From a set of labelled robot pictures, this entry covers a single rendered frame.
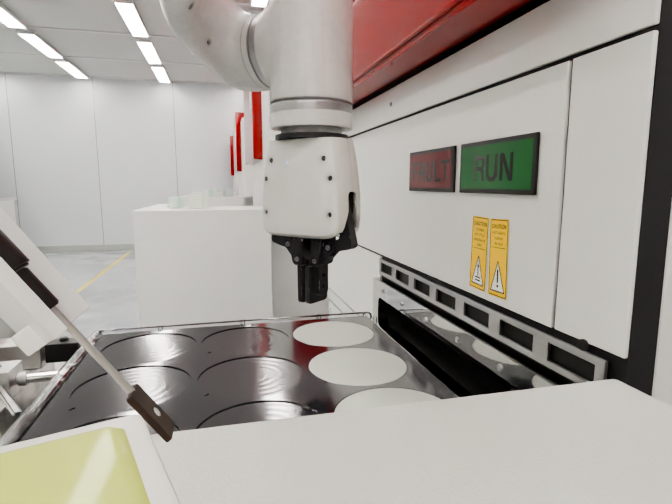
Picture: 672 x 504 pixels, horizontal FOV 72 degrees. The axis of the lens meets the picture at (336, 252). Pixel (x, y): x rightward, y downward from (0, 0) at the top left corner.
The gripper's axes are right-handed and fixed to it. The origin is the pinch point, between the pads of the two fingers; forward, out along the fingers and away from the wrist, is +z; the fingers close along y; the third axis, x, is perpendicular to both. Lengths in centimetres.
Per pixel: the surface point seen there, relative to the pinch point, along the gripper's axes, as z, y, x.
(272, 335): 8.0, -8.0, 2.1
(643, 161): -11.8, 29.1, -6.0
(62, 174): -26, -756, 328
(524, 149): -13.2, 20.9, 0.6
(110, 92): -155, -705, 387
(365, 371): 8.0, 7.4, -1.0
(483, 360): 5.3, 18.1, 1.9
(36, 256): -7.6, 9.8, -30.7
